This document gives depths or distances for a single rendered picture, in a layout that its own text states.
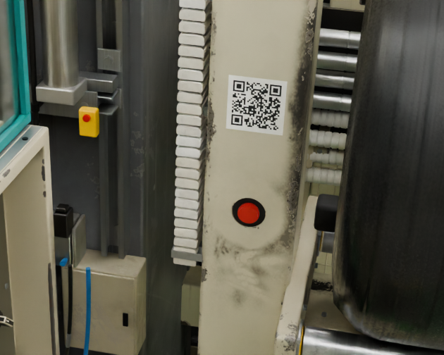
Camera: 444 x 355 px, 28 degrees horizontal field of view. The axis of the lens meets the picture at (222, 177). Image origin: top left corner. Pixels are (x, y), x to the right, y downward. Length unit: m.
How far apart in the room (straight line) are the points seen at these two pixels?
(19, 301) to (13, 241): 0.08
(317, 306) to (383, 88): 0.60
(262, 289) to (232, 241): 0.09
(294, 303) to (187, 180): 0.22
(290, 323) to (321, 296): 0.32
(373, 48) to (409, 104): 0.09
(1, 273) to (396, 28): 0.51
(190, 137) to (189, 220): 0.13
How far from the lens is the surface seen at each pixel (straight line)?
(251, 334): 1.32
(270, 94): 1.13
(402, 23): 0.99
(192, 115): 1.18
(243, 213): 1.21
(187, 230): 1.26
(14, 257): 1.04
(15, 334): 1.10
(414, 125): 0.95
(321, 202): 1.39
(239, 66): 1.12
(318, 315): 1.46
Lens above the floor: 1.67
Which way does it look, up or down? 28 degrees down
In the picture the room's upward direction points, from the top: 3 degrees clockwise
